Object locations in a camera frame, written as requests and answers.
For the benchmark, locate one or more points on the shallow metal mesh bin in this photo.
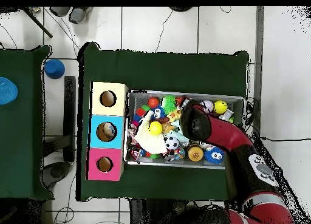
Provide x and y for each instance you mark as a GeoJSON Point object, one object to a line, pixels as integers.
{"type": "Point", "coordinates": [139, 99]}

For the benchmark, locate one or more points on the green spiky ball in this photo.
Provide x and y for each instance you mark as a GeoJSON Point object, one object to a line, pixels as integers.
{"type": "Point", "coordinates": [168, 103]}

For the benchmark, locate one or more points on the blue round lid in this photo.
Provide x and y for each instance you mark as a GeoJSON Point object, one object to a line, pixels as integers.
{"type": "Point", "coordinates": [7, 91]}

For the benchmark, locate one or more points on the black pole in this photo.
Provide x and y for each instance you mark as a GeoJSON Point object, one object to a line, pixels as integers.
{"type": "Point", "coordinates": [38, 24]}

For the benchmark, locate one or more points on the dark green table cloth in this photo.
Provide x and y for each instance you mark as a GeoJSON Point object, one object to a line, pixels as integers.
{"type": "Point", "coordinates": [165, 71]}
{"type": "Point", "coordinates": [21, 136]}

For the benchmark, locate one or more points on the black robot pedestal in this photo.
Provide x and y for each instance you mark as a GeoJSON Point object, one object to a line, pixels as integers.
{"type": "Point", "coordinates": [155, 213]}

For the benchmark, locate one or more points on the cream muslin cloth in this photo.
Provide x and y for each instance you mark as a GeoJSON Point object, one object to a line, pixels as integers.
{"type": "Point", "coordinates": [148, 142]}

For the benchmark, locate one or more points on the white baseball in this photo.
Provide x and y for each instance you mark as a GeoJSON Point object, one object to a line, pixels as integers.
{"type": "Point", "coordinates": [207, 105]}

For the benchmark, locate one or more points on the toy hamburger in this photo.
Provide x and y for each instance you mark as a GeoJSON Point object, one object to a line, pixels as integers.
{"type": "Point", "coordinates": [195, 153]}

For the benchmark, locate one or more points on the dark grey round seat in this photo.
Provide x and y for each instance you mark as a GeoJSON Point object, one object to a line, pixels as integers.
{"type": "Point", "coordinates": [57, 171]}

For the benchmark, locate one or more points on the light teal muslin cloth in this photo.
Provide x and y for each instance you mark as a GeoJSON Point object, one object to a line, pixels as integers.
{"type": "Point", "coordinates": [175, 134]}

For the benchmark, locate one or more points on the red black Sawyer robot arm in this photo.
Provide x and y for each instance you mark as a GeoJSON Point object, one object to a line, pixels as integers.
{"type": "Point", "coordinates": [226, 134]}

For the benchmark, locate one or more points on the blue spiky toy with eyes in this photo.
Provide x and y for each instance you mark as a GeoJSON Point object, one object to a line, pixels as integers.
{"type": "Point", "coordinates": [214, 158]}

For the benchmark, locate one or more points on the yellow tennis ball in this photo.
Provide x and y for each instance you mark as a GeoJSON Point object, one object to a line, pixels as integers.
{"type": "Point", "coordinates": [155, 128]}

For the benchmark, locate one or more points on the black round stand base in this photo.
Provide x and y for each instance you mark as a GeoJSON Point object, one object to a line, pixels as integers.
{"type": "Point", "coordinates": [181, 8]}

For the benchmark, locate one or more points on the orange red ball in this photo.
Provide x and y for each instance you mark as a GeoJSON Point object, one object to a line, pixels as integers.
{"type": "Point", "coordinates": [153, 102]}

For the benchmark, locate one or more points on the person's grey shoe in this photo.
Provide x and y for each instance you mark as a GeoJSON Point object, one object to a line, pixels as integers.
{"type": "Point", "coordinates": [77, 15]}
{"type": "Point", "coordinates": [59, 11]}

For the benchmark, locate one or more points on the crushed clear bottle blue label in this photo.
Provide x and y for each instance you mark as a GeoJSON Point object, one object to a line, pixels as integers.
{"type": "Point", "coordinates": [111, 129]}

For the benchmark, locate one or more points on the orange striped tiger plush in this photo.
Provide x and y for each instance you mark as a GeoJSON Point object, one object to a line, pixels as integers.
{"type": "Point", "coordinates": [179, 99]}

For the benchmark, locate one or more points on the yellow smiley ball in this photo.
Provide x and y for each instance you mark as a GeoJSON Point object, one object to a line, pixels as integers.
{"type": "Point", "coordinates": [220, 107]}

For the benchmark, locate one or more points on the wooden box with three holes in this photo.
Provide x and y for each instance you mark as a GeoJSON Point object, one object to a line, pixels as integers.
{"type": "Point", "coordinates": [116, 160]}

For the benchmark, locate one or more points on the blue plastic cup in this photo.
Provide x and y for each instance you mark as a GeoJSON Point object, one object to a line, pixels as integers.
{"type": "Point", "coordinates": [54, 69]}

